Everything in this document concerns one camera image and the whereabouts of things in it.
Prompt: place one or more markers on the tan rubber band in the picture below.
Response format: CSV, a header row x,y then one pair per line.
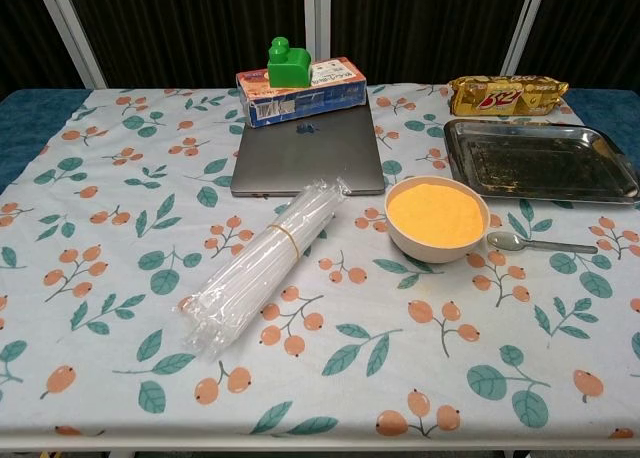
x,y
288,232

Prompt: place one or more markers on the beige round bowl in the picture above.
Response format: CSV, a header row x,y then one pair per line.
x,y
435,254

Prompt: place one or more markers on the floral printed tablecloth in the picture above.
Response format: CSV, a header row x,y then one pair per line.
x,y
150,238

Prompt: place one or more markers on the bundle of clear wrapped straws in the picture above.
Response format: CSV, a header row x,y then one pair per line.
x,y
250,273

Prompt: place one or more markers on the black fabric partition screen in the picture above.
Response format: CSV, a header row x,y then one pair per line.
x,y
20,33
595,28
190,28
425,28

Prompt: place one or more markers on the rectangular stainless steel tray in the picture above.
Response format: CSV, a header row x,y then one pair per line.
x,y
540,163

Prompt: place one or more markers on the gold snack packet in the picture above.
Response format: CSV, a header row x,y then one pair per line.
x,y
500,100

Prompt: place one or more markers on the green toy building block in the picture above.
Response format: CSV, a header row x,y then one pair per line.
x,y
290,70

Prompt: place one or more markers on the orange and blue carton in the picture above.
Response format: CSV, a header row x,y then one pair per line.
x,y
320,100

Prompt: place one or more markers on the grey closed laptop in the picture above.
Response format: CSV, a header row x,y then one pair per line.
x,y
300,163

